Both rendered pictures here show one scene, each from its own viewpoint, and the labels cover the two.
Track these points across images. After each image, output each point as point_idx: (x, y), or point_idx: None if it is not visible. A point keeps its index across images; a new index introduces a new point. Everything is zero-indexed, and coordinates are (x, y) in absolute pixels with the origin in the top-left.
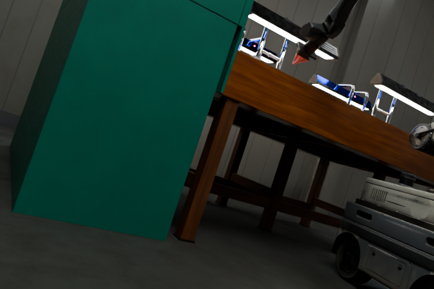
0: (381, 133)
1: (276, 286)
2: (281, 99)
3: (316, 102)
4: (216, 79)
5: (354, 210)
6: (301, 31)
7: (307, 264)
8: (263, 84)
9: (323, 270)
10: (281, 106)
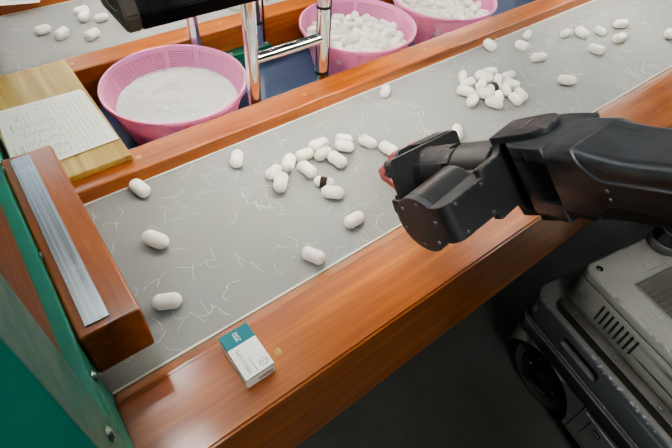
0: None
1: None
2: (377, 365)
3: (477, 279)
4: None
5: (557, 332)
6: (406, 215)
7: (468, 378)
8: (313, 405)
9: (494, 379)
10: (382, 369)
